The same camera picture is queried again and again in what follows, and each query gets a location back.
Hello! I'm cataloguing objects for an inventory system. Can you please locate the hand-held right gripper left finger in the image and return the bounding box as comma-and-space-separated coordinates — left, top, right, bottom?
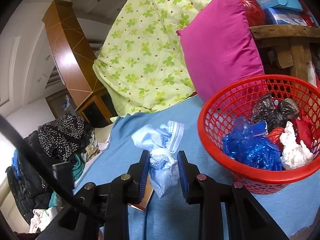
37, 150, 150, 240

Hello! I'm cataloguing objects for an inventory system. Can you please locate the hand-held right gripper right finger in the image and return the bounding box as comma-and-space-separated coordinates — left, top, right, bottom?
176, 150, 290, 240

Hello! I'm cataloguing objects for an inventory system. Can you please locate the light blue face mask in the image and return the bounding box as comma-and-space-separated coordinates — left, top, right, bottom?
131, 120, 185, 199

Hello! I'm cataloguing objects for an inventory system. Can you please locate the blue plastic bag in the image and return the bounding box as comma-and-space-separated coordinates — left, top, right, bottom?
221, 117, 283, 172

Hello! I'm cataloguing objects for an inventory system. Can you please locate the red plastic mesh basket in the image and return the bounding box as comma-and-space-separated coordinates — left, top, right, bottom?
197, 74, 320, 195

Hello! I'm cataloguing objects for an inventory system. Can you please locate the red plastic bag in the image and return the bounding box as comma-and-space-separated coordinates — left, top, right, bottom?
267, 127, 285, 143
291, 116, 320, 155

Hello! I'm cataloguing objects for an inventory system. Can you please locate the black plastic bag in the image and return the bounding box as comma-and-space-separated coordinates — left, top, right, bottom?
250, 92, 300, 133

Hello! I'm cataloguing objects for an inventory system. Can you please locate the white plastic bag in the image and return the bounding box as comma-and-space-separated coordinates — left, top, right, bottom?
279, 121, 314, 170

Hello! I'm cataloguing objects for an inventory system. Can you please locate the teal garment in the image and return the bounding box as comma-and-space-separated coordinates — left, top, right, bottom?
49, 152, 84, 208

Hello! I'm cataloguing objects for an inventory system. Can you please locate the beige patterned cloth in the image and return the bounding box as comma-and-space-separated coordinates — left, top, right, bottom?
84, 144, 100, 159

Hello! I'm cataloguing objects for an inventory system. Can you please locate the black white-dotted garment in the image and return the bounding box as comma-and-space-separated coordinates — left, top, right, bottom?
37, 115, 87, 162

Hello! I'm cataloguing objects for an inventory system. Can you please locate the blue blanket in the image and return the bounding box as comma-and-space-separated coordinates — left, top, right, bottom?
72, 94, 320, 240

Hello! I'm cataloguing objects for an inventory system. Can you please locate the blue garment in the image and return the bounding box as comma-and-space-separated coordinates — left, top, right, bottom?
11, 150, 20, 178

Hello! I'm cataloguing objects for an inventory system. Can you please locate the brown woven blind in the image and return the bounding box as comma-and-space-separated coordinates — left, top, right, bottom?
45, 91, 69, 117

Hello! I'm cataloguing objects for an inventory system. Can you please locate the green clover print quilt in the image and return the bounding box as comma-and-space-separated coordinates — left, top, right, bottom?
92, 0, 222, 117

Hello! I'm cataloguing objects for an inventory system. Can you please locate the brown wooden cabinet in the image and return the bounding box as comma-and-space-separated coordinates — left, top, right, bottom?
42, 0, 118, 127

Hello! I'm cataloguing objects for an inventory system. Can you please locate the magenta pillow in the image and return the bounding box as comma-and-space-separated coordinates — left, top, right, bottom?
176, 0, 265, 103

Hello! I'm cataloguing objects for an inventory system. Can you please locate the rough wooden table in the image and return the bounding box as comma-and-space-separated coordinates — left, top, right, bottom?
250, 24, 320, 80

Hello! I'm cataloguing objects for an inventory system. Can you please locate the shiny red bag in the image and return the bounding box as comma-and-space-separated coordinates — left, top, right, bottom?
236, 0, 266, 27

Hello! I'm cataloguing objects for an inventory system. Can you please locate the white and blue packet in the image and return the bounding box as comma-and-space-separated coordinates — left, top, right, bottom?
264, 7, 309, 27

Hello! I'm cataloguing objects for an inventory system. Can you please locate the red gift box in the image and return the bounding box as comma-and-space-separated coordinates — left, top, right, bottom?
302, 4, 319, 28

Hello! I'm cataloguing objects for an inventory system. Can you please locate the black cable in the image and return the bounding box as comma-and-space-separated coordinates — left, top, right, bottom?
0, 114, 104, 224

